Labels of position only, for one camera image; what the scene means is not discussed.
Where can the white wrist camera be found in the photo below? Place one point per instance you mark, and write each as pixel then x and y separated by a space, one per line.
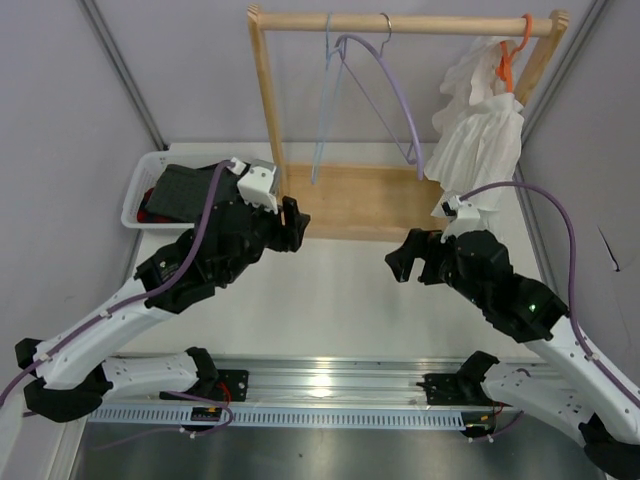
pixel 258 182
pixel 462 217

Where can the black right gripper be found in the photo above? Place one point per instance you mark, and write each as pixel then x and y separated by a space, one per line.
pixel 419 243

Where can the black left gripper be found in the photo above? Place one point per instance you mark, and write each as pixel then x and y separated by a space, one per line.
pixel 295 221

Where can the white ruffled skirt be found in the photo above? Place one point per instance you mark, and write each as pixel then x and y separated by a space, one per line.
pixel 480 128

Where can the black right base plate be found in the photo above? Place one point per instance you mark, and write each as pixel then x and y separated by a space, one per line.
pixel 446 389

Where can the lilac plastic hanger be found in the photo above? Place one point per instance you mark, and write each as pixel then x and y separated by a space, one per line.
pixel 413 153

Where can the orange plastic hanger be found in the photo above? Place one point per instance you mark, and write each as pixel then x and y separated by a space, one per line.
pixel 504 70

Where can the white plastic basket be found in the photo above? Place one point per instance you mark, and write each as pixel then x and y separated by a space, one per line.
pixel 145 176

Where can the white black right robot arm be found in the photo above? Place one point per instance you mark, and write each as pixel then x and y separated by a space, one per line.
pixel 594 412

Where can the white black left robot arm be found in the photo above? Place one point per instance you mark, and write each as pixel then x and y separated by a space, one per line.
pixel 76 371

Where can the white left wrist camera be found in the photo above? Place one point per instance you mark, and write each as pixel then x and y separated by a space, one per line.
pixel 258 182

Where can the white slotted cable duct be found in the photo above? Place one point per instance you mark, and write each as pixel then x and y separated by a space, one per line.
pixel 249 416

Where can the aluminium mounting rail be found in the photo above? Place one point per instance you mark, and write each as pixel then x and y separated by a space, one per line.
pixel 334 382

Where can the light blue wire hanger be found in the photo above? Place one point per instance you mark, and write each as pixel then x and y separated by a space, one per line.
pixel 328 98

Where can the dark grey dotted garment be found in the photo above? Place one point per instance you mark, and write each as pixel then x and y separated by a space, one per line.
pixel 180 193

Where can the wooden clothes rack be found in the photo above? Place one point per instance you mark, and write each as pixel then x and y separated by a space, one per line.
pixel 379 203

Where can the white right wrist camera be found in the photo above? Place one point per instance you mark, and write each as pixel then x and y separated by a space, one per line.
pixel 462 217

